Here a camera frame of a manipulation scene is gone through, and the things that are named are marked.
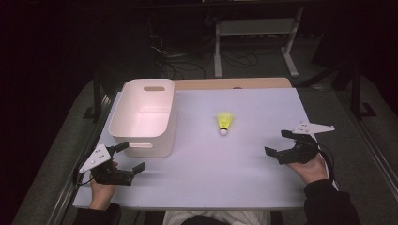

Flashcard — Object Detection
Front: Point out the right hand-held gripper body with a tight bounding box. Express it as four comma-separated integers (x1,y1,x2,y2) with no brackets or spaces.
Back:
276,122,336,166

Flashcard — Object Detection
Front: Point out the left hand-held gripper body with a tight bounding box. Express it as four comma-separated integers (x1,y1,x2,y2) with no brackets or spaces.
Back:
78,143,136,187

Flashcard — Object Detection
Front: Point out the white plastic storage bin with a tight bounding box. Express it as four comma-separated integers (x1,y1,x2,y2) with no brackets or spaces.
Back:
108,78,176,158

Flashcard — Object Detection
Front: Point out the yellow shuttlecock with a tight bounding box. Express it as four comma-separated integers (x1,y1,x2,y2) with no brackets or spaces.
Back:
217,112,235,137

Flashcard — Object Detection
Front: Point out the person's left hand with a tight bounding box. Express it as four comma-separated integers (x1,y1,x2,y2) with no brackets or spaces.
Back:
88,178,117,211

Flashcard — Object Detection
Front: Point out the person's right hand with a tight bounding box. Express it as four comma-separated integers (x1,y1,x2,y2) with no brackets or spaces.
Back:
285,153,329,186

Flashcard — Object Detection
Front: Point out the black metal stand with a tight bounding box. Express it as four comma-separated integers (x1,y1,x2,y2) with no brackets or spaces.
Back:
83,71,107,121
297,59,378,121

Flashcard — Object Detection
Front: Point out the person's white shirt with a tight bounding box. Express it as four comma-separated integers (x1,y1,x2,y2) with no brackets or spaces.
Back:
162,209,271,225

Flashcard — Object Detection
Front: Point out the light wooden board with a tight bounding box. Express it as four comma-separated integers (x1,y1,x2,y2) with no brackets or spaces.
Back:
173,77,293,92

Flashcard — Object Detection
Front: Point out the right hand-held gripper black cable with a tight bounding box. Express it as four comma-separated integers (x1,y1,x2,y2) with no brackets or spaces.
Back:
317,144,336,182

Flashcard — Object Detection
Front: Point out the hand-held gripper black cable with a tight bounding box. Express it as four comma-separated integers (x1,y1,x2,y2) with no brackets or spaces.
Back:
72,153,95,187
317,144,336,182

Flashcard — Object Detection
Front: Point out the left hand-held gripper black cable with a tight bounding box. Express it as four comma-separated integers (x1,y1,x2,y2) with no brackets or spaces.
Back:
72,153,95,187

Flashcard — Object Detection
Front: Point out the metal frame rail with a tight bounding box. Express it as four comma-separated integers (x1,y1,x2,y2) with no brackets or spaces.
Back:
336,93,398,201
46,93,114,225

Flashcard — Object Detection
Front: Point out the tangle of black floor cables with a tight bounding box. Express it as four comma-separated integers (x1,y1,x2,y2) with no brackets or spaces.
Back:
146,31,261,79

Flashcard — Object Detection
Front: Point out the white metal desk frame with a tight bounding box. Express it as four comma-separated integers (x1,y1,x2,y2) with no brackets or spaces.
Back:
213,6,305,79

